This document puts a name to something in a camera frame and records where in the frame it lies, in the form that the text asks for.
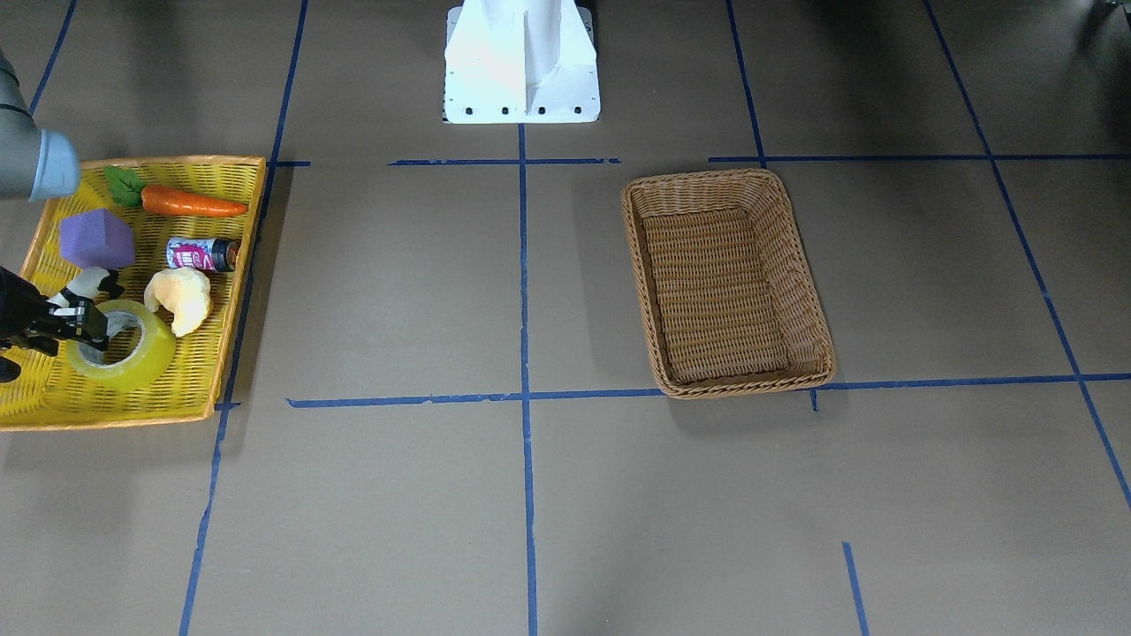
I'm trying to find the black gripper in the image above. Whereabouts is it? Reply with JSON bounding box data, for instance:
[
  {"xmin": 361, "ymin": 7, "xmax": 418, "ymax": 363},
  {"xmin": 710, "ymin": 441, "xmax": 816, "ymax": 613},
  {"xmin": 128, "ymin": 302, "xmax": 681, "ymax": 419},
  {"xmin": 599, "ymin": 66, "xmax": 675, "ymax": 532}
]
[{"xmin": 1, "ymin": 269, "xmax": 110, "ymax": 354}]

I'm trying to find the yellow tape roll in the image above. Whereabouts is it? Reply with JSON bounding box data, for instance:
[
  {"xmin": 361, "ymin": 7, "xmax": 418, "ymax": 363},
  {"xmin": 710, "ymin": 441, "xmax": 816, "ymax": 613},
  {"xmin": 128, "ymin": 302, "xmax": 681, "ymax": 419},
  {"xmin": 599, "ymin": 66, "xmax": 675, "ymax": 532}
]
[{"xmin": 64, "ymin": 300, "xmax": 175, "ymax": 393}]

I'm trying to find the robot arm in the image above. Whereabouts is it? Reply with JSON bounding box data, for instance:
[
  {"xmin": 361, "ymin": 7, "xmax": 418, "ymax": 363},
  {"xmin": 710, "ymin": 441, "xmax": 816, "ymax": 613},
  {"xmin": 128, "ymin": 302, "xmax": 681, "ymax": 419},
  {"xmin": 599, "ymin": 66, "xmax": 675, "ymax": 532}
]
[{"xmin": 1, "ymin": 57, "xmax": 110, "ymax": 356}]

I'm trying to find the yellow plastic basket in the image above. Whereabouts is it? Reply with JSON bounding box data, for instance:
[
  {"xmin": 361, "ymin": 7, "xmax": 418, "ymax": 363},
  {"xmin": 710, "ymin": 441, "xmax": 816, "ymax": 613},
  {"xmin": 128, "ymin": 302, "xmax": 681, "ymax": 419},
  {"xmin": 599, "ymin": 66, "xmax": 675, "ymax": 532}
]
[{"xmin": 1, "ymin": 155, "xmax": 268, "ymax": 432}]

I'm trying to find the brown wicker basket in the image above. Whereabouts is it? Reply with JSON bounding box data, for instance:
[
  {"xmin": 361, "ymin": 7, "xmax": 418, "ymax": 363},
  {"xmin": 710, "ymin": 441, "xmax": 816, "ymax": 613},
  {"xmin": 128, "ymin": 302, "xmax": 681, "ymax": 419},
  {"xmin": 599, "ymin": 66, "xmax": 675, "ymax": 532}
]
[{"xmin": 621, "ymin": 167, "xmax": 837, "ymax": 401}]

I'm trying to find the panda toy figure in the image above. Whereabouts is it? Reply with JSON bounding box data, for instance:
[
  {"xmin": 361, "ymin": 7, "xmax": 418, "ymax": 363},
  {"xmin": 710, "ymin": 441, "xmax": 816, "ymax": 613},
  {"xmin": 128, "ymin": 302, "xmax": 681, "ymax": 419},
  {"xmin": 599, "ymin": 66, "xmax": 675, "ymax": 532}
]
[{"xmin": 48, "ymin": 267, "xmax": 126, "ymax": 307}]

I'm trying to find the purple foam cube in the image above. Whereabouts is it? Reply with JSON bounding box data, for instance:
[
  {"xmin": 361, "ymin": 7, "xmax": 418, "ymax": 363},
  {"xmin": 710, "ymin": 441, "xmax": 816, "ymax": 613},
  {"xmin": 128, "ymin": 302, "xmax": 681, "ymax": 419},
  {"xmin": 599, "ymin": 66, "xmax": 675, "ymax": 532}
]
[{"xmin": 59, "ymin": 208, "xmax": 136, "ymax": 269}]

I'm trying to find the orange toy carrot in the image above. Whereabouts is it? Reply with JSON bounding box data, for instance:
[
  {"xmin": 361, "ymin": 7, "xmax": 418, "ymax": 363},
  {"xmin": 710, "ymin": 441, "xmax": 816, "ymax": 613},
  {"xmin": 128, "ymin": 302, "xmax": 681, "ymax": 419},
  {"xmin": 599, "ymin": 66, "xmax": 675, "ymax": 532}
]
[{"xmin": 102, "ymin": 166, "xmax": 249, "ymax": 218}]

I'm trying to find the small pink label bottle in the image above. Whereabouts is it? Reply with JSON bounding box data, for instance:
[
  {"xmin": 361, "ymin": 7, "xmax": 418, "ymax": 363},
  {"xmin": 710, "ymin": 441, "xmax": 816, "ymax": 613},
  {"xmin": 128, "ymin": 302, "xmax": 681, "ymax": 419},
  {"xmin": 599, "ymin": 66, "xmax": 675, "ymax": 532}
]
[{"xmin": 165, "ymin": 237, "xmax": 241, "ymax": 273}]

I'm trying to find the white camera pole mount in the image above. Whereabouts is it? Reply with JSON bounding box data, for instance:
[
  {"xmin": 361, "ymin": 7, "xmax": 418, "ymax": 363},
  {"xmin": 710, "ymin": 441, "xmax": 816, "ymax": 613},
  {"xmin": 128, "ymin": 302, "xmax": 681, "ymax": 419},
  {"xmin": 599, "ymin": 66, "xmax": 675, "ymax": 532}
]
[{"xmin": 442, "ymin": 1, "xmax": 602, "ymax": 124}]

